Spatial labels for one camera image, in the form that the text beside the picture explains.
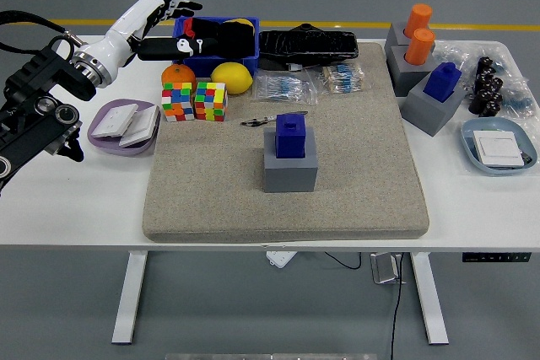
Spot black cloth pouches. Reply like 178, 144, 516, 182
175, 17, 257, 60

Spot clear bag of blue parts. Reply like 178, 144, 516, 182
495, 50, 536, 120

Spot white switch panel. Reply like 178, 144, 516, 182
90, 103, 140, 140
117, 105, 161, 149
471, 130, 525, 167

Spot black table control panel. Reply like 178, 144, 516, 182
462, 252, 532, 263

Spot black cable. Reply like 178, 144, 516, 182
388, 253, 406, 360
323, 251, 363, 271

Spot silver metal bracket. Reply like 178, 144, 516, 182
370, 252, 407, 285

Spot grey-brown mat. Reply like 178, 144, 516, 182
141, 41, 430, 245

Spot light blue tray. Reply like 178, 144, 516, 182
460, 116, 537, 177

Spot orange fruit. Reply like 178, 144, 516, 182
160, 63, 197, 90

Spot orange cylinder seal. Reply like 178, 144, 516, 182
404, 27, 436, 67
403, 3, 434, 39

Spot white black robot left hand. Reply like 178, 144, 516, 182
86, 0, 220, 75

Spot white table leg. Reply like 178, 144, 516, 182
409, 252, 450, 346
111, 250, 149, 345

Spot grey cube seal holder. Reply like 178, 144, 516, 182
383, 21, 435, 66
399, 79, 464, 138
386, 44, 442, 98
262, 126, 318, 194

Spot purple tray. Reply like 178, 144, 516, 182
86, 98, 161, 158

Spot white power strip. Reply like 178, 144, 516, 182
265, 250, 298, 269

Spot clear bag of resistors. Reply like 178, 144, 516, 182
307, 62, 372, 95
251, 69, 318, 106

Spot blue plastic bin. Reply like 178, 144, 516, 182
167, 16, 261, 78

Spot yellow lemon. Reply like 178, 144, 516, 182
210, 62, 254, 95

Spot multicoloured puzzle cube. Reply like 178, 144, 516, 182
161, 81, 196, 123
192, 80, 230, 123

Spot clear plastic bag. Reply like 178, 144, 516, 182
434, 40, 480, 78

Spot blue square seal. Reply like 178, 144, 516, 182
423, 62, 462, 104
274, 113, 307, 159

